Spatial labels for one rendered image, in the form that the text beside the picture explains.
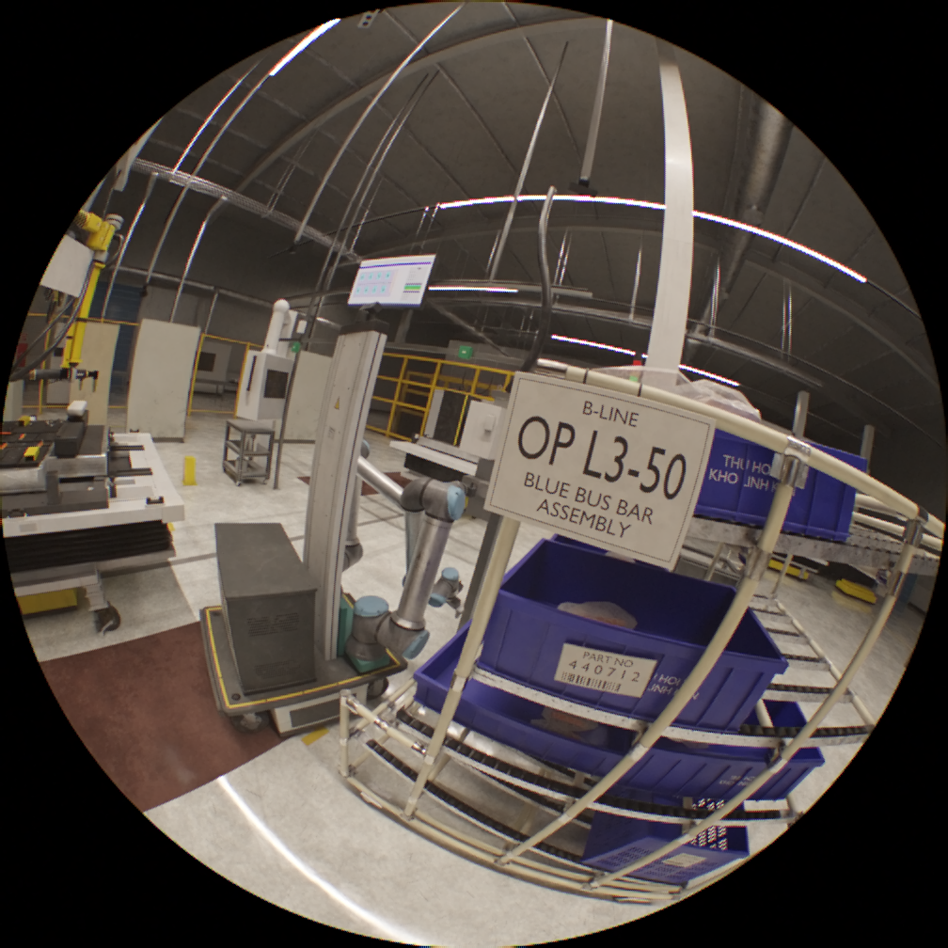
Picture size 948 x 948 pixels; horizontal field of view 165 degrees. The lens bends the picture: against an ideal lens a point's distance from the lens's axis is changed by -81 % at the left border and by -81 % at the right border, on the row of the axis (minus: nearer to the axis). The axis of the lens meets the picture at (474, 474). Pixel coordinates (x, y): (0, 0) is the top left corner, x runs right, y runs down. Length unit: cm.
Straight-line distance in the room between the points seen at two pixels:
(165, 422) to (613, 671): 679
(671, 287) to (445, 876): 357
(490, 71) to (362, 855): 1136
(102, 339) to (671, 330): 740
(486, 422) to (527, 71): 932
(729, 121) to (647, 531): 1014
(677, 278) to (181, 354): 695
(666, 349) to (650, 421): 212
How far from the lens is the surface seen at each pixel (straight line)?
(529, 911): 166
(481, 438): 175
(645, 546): 48
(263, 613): 124
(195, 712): 192
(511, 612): 61
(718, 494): 55
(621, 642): 59
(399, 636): 136
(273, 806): 164
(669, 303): 272
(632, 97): 1021
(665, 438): 47
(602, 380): 48
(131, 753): 189
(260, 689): 152
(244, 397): 426
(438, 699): 98
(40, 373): 199
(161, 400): 671
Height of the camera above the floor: 154
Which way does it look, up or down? 10 degrees down
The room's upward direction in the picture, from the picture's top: 15 degrees clockwise
